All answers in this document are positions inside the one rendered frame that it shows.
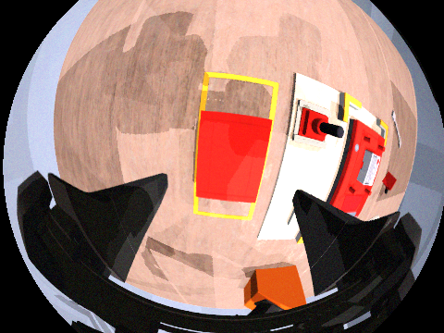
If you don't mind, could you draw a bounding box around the yellow rectangular frame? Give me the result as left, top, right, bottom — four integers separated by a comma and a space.
193, 71, 278, 219

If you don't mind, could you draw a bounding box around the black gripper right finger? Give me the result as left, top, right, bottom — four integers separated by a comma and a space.
292, 189, 401, 296

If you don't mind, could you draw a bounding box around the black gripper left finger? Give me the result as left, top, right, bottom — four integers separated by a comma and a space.
48, 173, 169, 282

